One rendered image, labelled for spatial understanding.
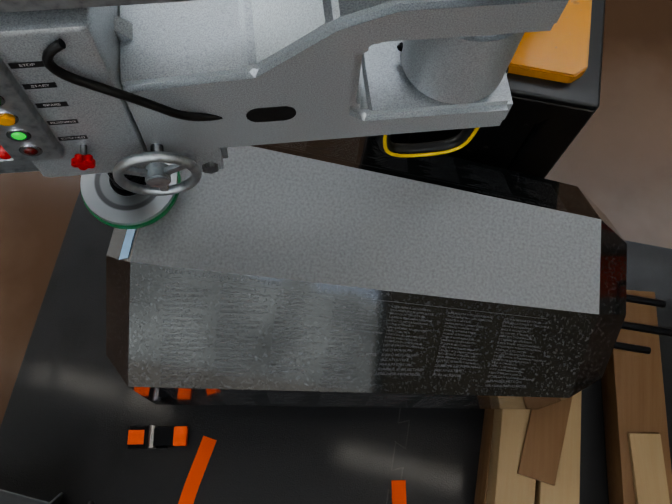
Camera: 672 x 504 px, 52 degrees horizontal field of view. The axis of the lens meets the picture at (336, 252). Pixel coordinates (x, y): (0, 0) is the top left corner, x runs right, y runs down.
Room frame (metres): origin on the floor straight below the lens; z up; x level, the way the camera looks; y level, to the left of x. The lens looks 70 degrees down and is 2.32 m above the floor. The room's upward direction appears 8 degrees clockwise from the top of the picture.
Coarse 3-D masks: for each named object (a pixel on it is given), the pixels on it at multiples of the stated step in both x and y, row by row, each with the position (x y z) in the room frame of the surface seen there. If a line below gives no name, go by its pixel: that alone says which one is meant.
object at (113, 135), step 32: (0, 32) 0.50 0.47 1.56; (32, 32) 0.51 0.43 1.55; (64, 32) 0.52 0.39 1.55; (96, 32) 0.55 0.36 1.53; (128, 32) 0.63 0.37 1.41; (64, 64) 0.51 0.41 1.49; (96, 64) 0.53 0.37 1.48; (32, 96) 0.50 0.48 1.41; (64, 96) 0.51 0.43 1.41; (96, 96) 0.52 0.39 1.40; (64, 128) 0.50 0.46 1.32; (96, 128) 0.51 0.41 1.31; (128, 128) 0.53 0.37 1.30; (64, 160) 0.49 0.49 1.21; (96, 160) 0.51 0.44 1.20
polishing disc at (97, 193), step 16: (96, 176) 0.61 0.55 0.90; (176, 176) 0.63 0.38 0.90; (96, 192) 0.57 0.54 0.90; (112, 192) 0.57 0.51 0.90; (96, 208) 0.53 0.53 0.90; (112, 208) 0.54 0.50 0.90; (128, 208) 0.54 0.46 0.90; (144, 208) 0.55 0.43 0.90; (160, 208) 0.55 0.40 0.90; (128, 224) 0.51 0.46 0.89
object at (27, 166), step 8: (176, 152) 0.59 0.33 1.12; (184, 152) 0.59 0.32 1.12; (192, 152) 0.59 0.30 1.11; (224, 152) 0.61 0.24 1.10; (0, 160) 0.51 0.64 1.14; (8, 160) 0.51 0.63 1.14; (0, 168) 0.50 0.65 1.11; (8, 168) 0.51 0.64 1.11; (16, 168) 0.51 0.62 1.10; (24, 168) 0.51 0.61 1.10; (32, 168) 0.52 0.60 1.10; (208, 168) 0.57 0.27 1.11; (216, 168) 0.57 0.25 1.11
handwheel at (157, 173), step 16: (160, 144) 0.54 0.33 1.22; (128, 160) 0.48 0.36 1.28; (144, 160) 0.48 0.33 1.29; (160, 160) 0.49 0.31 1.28; (176, 160) 0.49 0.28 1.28; (192, 160) 0.51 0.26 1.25; (144, 176) 0.48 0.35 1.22; (160, 176) 0.48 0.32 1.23; (192, 176) 0.50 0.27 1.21; (144, 192) 0.47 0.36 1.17; (160, 192) 0.48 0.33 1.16; (176, 192) 0.49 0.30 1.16
